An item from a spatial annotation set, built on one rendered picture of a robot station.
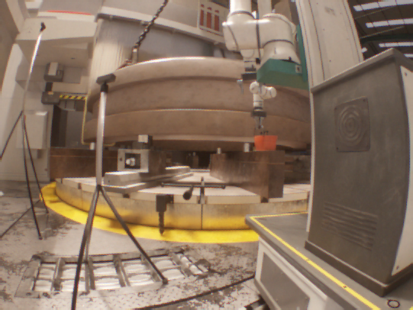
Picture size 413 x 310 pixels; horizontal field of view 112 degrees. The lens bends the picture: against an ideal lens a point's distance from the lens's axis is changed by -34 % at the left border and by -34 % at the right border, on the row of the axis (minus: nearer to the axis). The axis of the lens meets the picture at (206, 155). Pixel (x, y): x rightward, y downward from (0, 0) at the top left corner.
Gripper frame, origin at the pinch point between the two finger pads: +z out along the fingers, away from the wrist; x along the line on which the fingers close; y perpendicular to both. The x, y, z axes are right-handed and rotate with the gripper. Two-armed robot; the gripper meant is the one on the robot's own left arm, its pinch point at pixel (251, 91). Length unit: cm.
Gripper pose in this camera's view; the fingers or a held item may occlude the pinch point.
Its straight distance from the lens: 155.1
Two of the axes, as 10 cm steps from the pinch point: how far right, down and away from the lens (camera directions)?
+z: 0.9, 9.2, 3.8
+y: -0.1, -3.8, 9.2
